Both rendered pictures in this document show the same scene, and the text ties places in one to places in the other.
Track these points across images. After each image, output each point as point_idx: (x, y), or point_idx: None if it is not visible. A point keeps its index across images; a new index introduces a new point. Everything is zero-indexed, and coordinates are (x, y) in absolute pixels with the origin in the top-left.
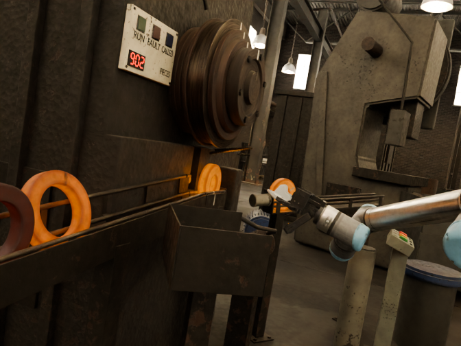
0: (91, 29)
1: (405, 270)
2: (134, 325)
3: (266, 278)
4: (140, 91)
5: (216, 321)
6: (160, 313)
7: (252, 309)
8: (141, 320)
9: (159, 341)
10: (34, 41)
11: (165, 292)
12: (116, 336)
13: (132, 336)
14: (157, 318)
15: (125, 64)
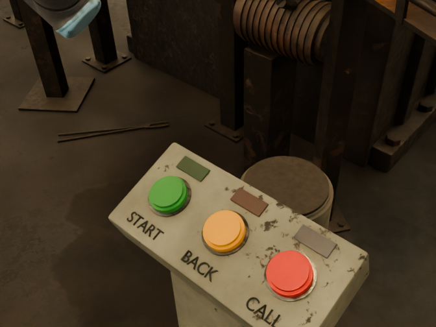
0: None
1: (177, 313)
2: (169, 11)
3: (317, 119)
4: None
5: (366, 174)
6: (207, 30)
7: (246, 121)
8: (178, 15)
9: (216, 69)
10: None
11: (210, 9)
12: (147, 3)
13: (168, 21)
14: (204, 34)
15: None
